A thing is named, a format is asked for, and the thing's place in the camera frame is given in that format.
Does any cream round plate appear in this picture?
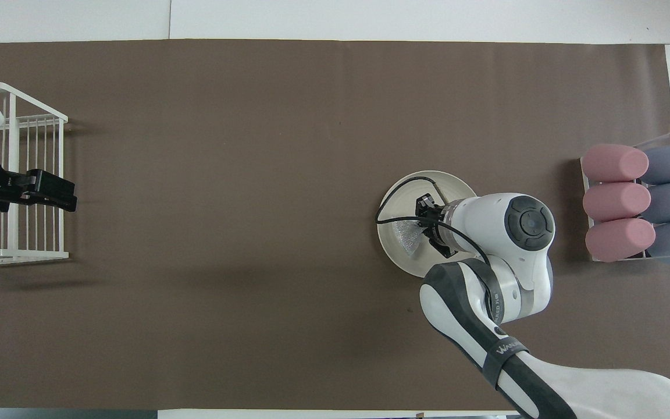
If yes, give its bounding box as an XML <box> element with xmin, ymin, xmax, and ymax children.
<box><xmin>377</xmin><ymin>170</ymin><xmax>481</xmax><ymax>279</ymax></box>

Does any brown table mat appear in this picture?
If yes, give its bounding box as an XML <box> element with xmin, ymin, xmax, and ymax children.
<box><xmin>0</xmin><ymin>39</ymin><xmax>670</xmax><ymax>411</ymax></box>

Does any white wire dish rack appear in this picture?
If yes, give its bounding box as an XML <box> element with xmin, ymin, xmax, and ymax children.
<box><xmin>0</xmin><ymin>81</ymin><xmax>70</xmax><ymax>266</ymax></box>

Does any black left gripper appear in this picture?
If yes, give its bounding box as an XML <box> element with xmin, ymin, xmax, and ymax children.
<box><xmin>0</xmin><ymin>169</ymin><xmax>78</xmax><ymax>213</ymax></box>

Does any pink plastic cup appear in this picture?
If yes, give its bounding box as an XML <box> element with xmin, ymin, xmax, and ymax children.
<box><xmin>581</xmin><ymin>144</ymin><xmax>650</xmax><ymax>183</ymax></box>
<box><xmin>583</xmin><ymin>182</ymin><xmax>651</xmax><ymax>223</ymax></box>
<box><xmin>585</xmin><ymin>218</ymin><xmax>657</xmax><ymax>262</ymax></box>

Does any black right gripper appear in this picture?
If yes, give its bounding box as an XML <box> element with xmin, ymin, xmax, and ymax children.
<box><xmin>415</xmin><ymin>195</ymin><xmax>458</xmax><ymax>260</ymax></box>

